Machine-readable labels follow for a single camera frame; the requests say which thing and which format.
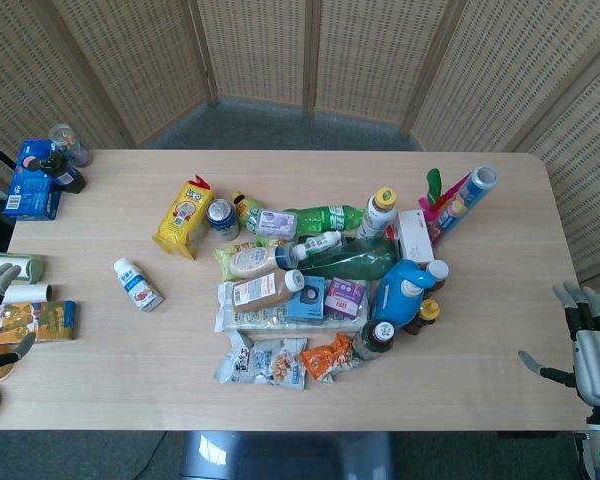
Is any orange snack bag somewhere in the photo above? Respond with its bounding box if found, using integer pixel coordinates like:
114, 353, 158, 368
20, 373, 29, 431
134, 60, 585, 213
298, 331, 356, 385

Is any blue cookie box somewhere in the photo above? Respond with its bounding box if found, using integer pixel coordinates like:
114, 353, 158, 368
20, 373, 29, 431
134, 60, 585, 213
2, 139, 67, 222

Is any yellow-capped brown bottle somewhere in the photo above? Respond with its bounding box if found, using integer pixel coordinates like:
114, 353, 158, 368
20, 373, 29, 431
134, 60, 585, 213
402, 298, 442, 338

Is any dark green plastic bottle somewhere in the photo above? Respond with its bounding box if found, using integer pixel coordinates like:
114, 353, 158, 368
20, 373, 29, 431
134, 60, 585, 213
296, 236, 400, 281

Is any green lint roller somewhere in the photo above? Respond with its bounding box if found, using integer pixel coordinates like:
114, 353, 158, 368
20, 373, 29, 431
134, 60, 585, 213
0, 252, 48, 284

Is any woven folding screen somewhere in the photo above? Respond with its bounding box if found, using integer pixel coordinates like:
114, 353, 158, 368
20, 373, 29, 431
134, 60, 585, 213
0, 0, 600, 284

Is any small white yogurt bottle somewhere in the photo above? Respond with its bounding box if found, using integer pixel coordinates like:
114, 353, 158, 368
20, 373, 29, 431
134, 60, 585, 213
291, 230, 343, 259

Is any green soda bottle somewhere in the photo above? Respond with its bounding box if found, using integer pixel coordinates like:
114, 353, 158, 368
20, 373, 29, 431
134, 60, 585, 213
282, 202, 367, 237

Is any blue white snack bag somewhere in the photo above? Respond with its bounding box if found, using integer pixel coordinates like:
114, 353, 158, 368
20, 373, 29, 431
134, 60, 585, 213
212, 329, 309, 391

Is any blue detergent bottle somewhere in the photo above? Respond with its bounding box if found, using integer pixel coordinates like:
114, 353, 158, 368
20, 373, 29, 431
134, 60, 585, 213
371, 258, 434, 325

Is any blue square box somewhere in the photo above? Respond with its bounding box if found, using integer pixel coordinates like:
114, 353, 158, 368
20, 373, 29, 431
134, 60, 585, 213
283, 275, 327, 325

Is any purple small box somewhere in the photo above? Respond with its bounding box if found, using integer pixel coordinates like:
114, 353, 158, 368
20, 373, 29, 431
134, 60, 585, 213
323, 275, 369, 318

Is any cream dressing bottle blue cap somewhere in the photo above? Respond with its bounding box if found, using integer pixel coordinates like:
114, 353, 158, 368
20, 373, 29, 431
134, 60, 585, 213
227, 243, 301, 280

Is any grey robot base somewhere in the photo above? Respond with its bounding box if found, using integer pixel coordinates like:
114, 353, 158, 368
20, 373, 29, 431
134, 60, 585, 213
178, 430, 397, 480

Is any white milk bottle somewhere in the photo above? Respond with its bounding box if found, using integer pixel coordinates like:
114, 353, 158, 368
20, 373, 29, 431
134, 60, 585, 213
113, 257, 165, 313

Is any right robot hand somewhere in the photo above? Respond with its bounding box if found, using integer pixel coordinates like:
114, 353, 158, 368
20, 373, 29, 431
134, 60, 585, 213
517, 280, 600, 407

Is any purple wet wipes pack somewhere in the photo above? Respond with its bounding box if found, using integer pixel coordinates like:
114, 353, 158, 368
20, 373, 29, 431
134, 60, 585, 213
255, 209, 299, 239

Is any white and red box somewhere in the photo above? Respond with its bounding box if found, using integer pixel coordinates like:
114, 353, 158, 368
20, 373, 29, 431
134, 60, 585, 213
396, 209, 437, 265

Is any blue chips tube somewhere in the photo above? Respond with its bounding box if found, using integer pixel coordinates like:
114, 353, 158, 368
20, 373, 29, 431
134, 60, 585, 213
429, 165, 499, 244

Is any gold and blue box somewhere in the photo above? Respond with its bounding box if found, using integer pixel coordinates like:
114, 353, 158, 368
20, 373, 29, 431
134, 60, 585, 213
0, 299, 78, 346

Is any yellow-capped green tea bottle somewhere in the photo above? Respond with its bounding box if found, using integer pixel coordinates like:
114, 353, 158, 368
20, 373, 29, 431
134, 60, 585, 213
230, 190, 269, 235

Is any green and pink feather shuttlecock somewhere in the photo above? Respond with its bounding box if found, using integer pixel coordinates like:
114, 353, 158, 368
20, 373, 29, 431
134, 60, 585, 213
418, 168, 454, 220

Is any clear plastic jar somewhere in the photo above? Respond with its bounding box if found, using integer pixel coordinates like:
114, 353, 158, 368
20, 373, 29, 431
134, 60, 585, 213
47, 123, 94, 168

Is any white tea bottle yellow cap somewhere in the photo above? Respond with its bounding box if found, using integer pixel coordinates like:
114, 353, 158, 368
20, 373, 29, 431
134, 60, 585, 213
355, 187, 399, 241

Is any white paper roll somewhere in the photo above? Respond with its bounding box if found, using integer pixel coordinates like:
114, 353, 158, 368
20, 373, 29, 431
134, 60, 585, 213
0, 282, 55, 305

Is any blue drink can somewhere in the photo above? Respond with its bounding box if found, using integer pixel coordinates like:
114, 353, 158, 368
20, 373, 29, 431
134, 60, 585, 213
206, 197, 241, 242

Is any clear noodle package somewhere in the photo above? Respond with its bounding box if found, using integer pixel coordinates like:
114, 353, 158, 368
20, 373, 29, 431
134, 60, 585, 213
214, 279, 371, 335

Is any white-capped brown bottle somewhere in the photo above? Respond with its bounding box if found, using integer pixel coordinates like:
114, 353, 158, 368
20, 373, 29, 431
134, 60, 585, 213
423, 259, 451, 295

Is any yellow cracker package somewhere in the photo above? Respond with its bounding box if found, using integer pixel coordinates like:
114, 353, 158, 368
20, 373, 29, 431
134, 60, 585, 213
152, 174, 216, 260

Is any brown bottle with white cap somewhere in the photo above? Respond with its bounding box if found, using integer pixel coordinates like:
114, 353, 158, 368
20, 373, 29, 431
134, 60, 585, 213
231, 268, 306, 314

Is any black bottle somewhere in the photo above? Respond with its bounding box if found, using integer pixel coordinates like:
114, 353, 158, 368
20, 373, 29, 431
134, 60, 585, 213
37, 150, 88, 194

